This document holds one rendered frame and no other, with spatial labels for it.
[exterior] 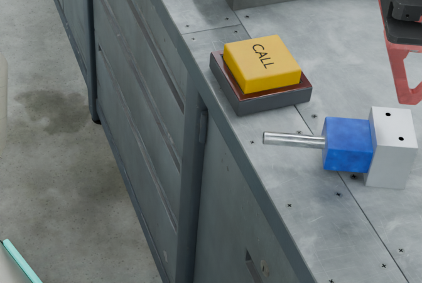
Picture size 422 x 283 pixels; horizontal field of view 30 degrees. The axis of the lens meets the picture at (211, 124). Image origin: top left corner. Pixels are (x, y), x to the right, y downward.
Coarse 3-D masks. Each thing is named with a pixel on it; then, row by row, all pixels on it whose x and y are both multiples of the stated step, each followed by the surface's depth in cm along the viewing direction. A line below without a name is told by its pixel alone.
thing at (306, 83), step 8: (216, 56) 80; (224, 64) 79; (224, 72) 78; (232, 80) 78; (304, 80) 78; (232, 88) 77; (280, 88) 77; (288, 88) 77; (296, 88) 77; (240, 96) 76; (248, 96) 76; (256, 96) 76; (264, 96) 76
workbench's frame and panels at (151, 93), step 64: (64, 0) 200; (128, 0) 135; (128, 64) 143; (192, 64) 85; (128, 128) 155; (192, 128) 107; (128, 192) 167; (192, 192) 115; (256, 192) 74; (192, 256) 126; (256, 256) 96
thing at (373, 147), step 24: (336, 120) 71; (360, 120) 72; (384, 120) 70; (408, 120) 70; (288, 144) 71; (312, 144) 71; (336, 144) 69; (360, 144) 69; (384, 144) 68; (408, 144) 68; (336, 168) 70; (360, 168) 70; (384, 168) 69; (408, 168) 69
